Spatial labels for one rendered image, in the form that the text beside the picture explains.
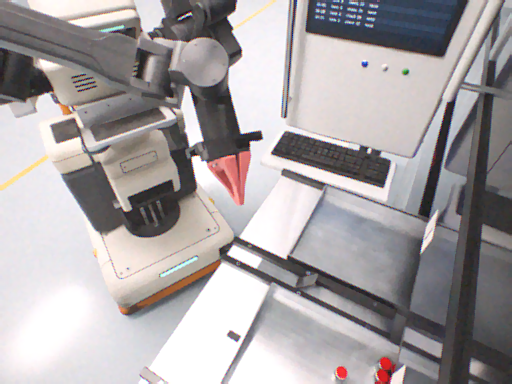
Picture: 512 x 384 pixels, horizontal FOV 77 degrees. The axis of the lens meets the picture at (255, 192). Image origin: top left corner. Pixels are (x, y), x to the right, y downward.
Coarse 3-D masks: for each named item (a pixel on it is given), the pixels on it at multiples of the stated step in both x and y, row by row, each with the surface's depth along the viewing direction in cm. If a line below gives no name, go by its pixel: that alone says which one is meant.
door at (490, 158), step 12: (504, 48) 72; (504, 60) 67; (492, 72) 74; (504, 72) 63; (492, 84) 69; (504, 84) 60; (492, 96) 65; (504, 96) 57; (492, 108) 62; (504, 108) 54; (492, 120) 58; (504, 120) 52; (492, 132) 55; (504, 132) 49; (492, 144) 53; (504, 144) 47; (492, 156) 50; (480, 180) 51
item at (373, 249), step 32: (320, 224) 86; (352, 224) 86; (384, 224) 86; (416, 224) 85; (288, 256) 77; (320, 256) 80; (352, 256) 80; (384, 256) 80; (416, 256) 80; (352, 288) 72; (384, 288) 74
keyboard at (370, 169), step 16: (288, 144) 117; (304, 144) 117; (320, 144) 117; (336, 144) 117; (304, 160) 113; (320, 160) 111; (336, 160) 111; (352, 160) 111; (368, 160) 113; (384, 160) 111; (352, 176) 108; (368, 176) 106; (384, 176) 107
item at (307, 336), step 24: (264, 312) 70; (288, 312) 70; (312, 312) 70; (264, 336) 67; (288, 336) 67; (312, 336) 67; (336, 336) 67; (360, 336) 67; (240, 360) 64; (264, 360) 64; (288, 360) 64; (312, 360) 64; (336, 360) 64; (360, 360) 64
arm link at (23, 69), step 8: (8, 56) 65; (16, 56) 65; (8, 64) 65; (16, 64) 66; (24, 64) 67; (32, 64) 69; (8, 72) 65; (16, 72) 66; (24, 72) 67; (32, 72) 70; (8, 80) 65; (16, 80) 66; (24, 80) 68
